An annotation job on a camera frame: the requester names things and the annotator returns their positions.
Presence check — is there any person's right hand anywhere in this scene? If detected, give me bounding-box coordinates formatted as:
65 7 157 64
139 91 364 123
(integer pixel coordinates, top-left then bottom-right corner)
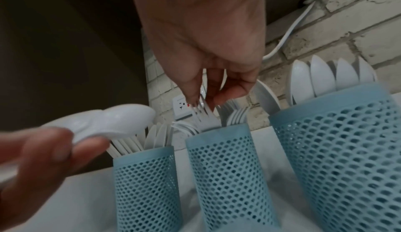
126 0 267 113

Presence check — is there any bunch of white plastic forks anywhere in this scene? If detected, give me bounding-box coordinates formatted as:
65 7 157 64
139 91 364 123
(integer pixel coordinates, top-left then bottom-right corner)
170 97 251 138

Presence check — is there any person's left hand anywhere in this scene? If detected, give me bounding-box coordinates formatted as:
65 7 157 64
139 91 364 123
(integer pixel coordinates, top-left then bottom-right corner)
0 127 110 232

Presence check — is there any white plastic spoon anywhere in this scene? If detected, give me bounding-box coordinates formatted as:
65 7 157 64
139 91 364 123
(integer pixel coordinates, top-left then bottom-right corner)
71 103 157 144
0 109 107 184

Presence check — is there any white wall power outlet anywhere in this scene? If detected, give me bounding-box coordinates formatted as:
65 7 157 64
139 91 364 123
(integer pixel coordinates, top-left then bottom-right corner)
171 85 208 119

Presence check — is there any bunch of white plastic knives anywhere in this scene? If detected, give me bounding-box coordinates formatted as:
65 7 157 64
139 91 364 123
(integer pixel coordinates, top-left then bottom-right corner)
106 122 175 159

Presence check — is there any white plastic fork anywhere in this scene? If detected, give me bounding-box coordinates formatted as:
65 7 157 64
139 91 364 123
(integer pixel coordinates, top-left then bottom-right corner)
190 95 222 132

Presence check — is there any bunch of white plastic spoons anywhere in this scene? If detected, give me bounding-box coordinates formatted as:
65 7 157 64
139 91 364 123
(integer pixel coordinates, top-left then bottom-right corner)
252 54 378 114

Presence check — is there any teal mesh cup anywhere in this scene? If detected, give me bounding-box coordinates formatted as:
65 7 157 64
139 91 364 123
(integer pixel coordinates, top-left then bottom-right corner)
268 82 401 232
185 123 282 229
112 145 184 232

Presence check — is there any white power cable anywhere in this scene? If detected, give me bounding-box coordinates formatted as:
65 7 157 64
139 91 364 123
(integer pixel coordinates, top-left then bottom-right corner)
261 0 331 61

